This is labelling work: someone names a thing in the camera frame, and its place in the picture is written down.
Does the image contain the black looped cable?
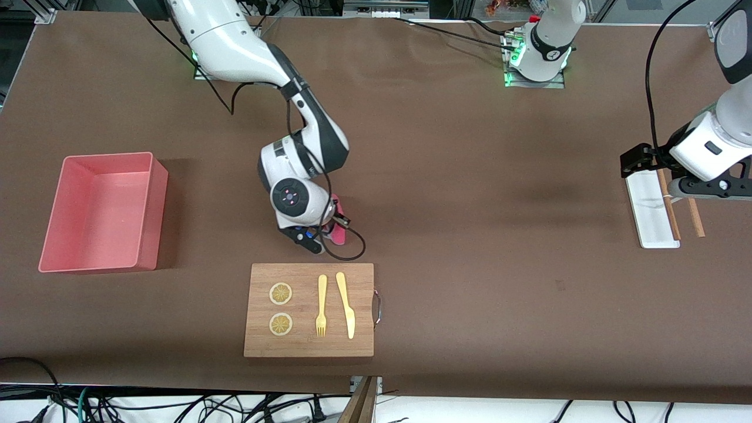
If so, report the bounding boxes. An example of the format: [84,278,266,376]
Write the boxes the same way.
[0,356,66,423]

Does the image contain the black cable across table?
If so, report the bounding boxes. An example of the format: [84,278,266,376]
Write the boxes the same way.
[392,16,519,52]

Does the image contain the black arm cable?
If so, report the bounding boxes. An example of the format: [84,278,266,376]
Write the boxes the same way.
[144,16,367,261]
[644,0,701,169]

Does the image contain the brown table cover mat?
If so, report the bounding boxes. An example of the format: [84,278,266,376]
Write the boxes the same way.
[0,11,752,406]

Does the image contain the yellow plastic fork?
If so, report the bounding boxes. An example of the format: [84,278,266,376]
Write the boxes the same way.
[315,274,328,338]

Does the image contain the wooden cutting board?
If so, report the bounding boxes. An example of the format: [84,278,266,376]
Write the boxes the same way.
[243,263,382,358]

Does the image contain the white rack base tray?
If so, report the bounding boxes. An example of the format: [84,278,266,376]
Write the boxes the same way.
[625,170,681,249]

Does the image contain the pink plastic bin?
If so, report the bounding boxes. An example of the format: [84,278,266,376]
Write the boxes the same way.
[38,152,169,274]

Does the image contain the wooden plank piece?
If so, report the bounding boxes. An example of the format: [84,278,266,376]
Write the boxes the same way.
[338,376,380,423]

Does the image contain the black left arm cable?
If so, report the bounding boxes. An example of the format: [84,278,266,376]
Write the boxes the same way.
[644,0,701,169]

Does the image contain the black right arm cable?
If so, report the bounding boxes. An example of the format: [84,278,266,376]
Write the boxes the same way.
[144,16,367,261]

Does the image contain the grey power strip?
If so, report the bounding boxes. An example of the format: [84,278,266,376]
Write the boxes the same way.
[343,0,431,19]

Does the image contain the yellow plastic knife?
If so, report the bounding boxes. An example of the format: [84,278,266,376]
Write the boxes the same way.
[335,271,356,340]

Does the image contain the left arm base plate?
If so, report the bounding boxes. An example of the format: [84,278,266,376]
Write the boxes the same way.
[503,32,566,89]

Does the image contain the pink microfibre cloth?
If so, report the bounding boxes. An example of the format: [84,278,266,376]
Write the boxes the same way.
[325,195,348,246]

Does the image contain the teal cable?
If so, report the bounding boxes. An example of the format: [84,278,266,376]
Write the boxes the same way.
[78,386,96,423]

